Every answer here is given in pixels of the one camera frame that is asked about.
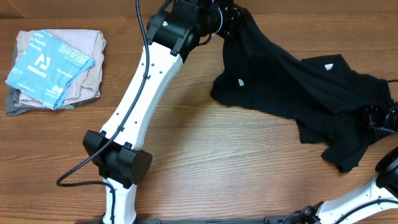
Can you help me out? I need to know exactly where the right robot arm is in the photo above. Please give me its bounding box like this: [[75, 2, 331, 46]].
[[282, 102, 397, 224]]

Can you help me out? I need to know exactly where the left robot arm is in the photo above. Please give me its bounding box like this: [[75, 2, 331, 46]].
[[83, 1, 243, 223]]

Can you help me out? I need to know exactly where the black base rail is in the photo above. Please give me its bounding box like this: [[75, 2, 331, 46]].
[[74, 215, 299, 224]]

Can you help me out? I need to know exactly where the black t-shirt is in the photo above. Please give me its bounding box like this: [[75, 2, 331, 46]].
[[210, 9, 394, 173]]

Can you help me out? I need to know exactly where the folded light blue printed shirt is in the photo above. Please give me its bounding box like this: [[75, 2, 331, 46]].
[[6, 30, 95, 110]]

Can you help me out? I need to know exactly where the folded beige shirt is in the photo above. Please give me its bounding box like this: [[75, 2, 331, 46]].
[[6, 29, 106, 110]]

